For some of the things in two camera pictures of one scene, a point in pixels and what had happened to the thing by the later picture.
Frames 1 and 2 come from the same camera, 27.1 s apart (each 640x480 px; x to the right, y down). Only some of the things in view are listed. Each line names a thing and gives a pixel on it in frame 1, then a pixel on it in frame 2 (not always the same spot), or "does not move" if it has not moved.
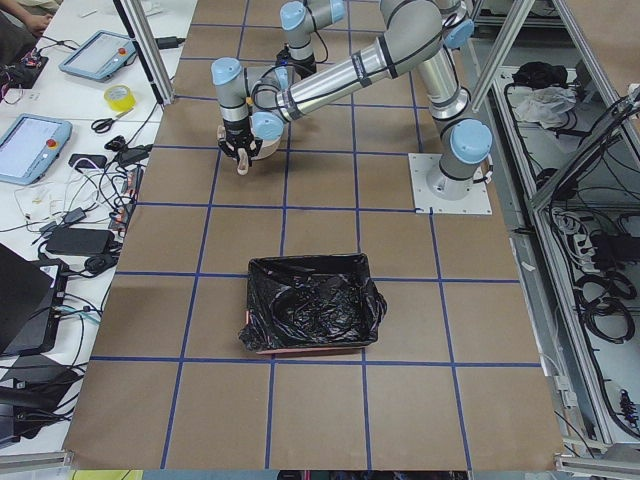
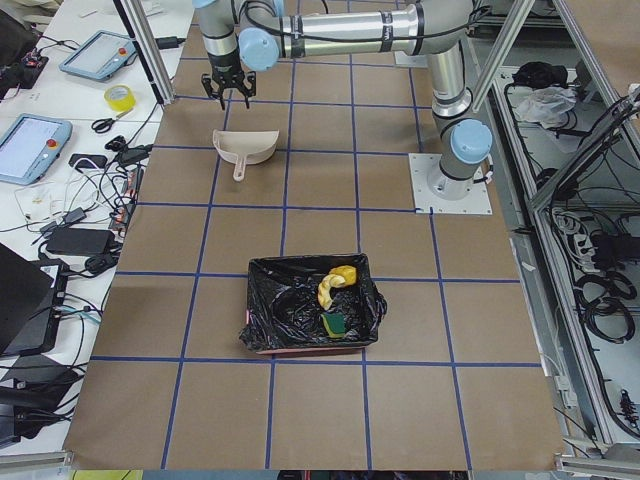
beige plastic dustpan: x=267 y=148 does not move
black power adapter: x=80 y=241 does not move
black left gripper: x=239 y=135 to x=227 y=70
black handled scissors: x=104 y=125 does not move
